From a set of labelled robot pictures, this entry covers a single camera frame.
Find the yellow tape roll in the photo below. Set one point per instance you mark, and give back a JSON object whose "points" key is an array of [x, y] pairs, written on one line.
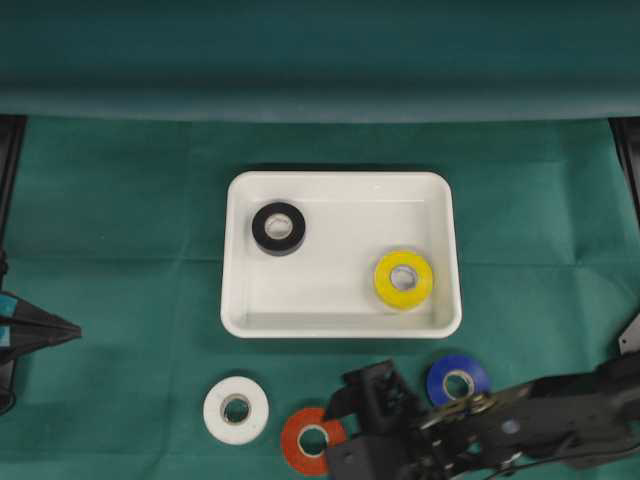
{"points": [[403, 279]]}

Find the green cloth backdrop curtain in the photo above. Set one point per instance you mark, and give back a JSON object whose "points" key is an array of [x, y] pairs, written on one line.
{"points": [[321, 61]]}

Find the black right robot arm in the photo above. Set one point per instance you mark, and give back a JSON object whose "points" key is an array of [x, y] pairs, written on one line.
{"points": [[582, 420]]}

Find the green table cloth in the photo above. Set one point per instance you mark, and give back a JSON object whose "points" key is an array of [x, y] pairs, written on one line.
{"points": [[118, 227]]}

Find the black right frame post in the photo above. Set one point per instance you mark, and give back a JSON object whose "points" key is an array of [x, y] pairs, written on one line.
{"points": [[626, 134]]}

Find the black frame post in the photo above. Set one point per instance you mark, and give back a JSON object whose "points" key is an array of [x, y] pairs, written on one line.
{"points": [[626, 134], [12, 135]]}

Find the black left frame post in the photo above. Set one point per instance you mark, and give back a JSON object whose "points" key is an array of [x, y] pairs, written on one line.
{"points": [[12, 135]]}

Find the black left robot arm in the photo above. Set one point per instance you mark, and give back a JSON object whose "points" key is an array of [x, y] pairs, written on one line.
{"points": [[8, 396]]}

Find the white plastic tray case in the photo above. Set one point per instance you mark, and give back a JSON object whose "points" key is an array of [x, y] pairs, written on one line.
{"points": [[325, 288]]}

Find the black tape roll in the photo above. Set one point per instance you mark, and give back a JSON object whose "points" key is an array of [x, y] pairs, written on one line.
{"points": [[279, 228]]}

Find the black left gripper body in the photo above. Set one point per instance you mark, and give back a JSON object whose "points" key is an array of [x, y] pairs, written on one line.
{"points": [[26, 328]]}

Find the white tape roll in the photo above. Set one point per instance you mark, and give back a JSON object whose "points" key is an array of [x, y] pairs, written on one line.
{"points": [[224, 393]]}

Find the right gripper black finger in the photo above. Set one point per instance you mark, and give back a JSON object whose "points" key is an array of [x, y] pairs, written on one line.
{"points": [[344, 402]]}

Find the red tape roll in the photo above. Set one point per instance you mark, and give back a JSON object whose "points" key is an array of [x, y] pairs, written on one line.
{"points": [[305, 419]]}

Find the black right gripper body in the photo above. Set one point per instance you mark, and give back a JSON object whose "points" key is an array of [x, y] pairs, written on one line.
{"points": [[390, 443]]}

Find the blue tape roll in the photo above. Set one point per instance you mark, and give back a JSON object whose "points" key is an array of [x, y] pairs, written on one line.
{"points": [[454, 377]]}

